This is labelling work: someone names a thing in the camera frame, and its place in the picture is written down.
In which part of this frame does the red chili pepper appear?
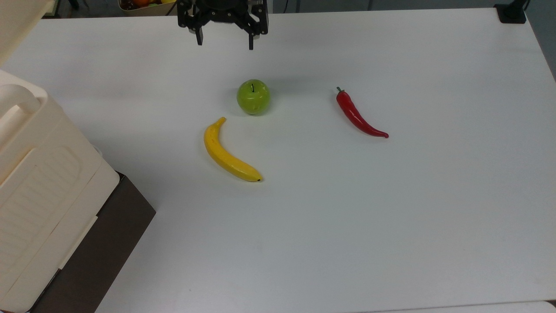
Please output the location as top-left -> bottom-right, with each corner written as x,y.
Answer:
336,87 -> 390,139

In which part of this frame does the dark brown drawer box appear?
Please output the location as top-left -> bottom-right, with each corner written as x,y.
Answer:
26,173 -> 156,313

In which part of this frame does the beige fruit basket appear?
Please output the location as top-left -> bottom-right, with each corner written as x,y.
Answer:
118,0 -> 177,17

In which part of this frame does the cream cabinet carry handle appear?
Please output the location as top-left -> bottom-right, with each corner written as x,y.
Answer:
0,84 -> 42,146

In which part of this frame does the cream plastic panel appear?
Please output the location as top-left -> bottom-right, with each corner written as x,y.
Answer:
0,0 -> 57,67

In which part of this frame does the green apple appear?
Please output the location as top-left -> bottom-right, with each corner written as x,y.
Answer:
236,79 -> 271,116

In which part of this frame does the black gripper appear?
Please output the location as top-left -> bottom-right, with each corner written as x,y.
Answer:
177,0 -> 270,50

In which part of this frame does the cream plastic cabinet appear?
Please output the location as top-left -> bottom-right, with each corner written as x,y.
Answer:
0,70 -> 120,313

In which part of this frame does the yellow banana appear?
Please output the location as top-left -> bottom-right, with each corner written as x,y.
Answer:
203,117 -> 263,183

